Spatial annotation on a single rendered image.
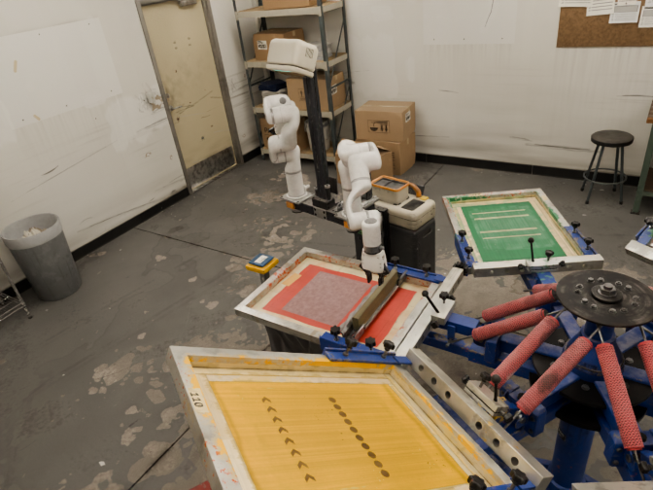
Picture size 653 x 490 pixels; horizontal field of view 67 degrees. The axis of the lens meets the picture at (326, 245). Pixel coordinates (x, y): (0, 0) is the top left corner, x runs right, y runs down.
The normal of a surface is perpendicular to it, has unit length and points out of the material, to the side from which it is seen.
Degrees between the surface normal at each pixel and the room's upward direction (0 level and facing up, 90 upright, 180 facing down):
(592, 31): 90
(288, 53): 64
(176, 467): 0
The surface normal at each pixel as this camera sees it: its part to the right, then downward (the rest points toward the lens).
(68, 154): 0.84, 0.19
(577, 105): -0.53, 0.49
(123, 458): -0.11, -0.85
